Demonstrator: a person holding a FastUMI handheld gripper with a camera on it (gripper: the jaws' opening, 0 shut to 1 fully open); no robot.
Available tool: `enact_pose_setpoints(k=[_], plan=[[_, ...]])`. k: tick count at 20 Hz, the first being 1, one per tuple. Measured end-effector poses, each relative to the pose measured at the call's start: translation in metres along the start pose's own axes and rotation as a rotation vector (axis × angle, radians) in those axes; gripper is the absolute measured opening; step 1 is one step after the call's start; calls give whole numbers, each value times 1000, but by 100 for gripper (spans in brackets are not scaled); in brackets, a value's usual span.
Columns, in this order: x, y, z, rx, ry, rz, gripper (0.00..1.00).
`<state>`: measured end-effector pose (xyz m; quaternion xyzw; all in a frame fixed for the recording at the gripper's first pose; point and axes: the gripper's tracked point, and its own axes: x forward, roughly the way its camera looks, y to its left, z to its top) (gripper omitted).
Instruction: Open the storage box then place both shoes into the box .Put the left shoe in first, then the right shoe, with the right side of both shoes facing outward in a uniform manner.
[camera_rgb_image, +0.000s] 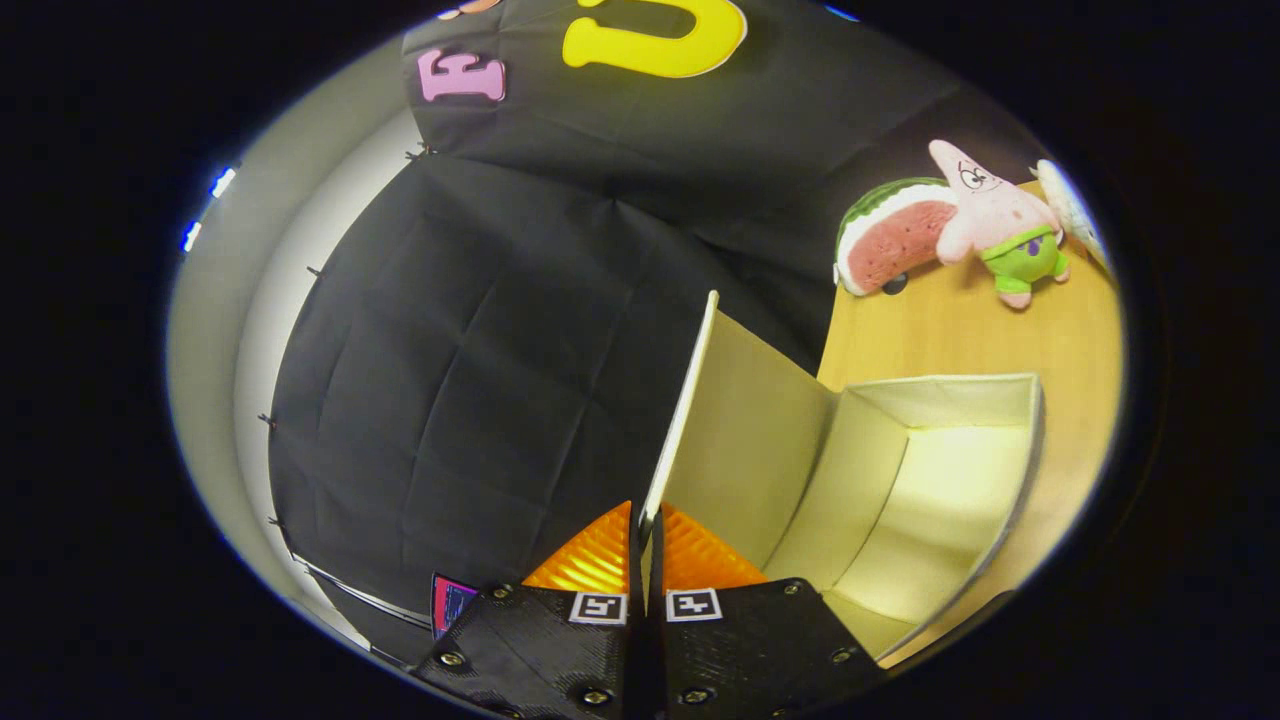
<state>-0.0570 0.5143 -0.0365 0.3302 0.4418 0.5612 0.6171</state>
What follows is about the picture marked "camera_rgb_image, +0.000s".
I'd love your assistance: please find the pink starfish plush toy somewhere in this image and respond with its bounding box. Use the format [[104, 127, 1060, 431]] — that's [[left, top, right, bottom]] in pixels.
[[928, 139, 1071, 311]]

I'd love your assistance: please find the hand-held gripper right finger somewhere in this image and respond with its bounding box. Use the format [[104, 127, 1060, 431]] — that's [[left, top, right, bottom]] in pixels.
[[648, 503, 887, 720]]

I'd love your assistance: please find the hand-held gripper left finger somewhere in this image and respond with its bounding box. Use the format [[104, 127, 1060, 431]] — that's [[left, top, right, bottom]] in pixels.
[[410, 500, 647, 720]]

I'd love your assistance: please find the pink purple flat object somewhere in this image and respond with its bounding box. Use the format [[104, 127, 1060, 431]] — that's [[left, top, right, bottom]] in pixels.
[[431, 573, 479, 641]]

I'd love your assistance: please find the white fluffy plush toy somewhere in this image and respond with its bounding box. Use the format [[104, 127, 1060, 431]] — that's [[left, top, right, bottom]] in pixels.
[[1033, 160, 1113, 276]]

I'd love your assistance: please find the watermelon slice plush toy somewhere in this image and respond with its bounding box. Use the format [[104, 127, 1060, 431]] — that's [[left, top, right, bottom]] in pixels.
[[833, 177, 959, 297]]

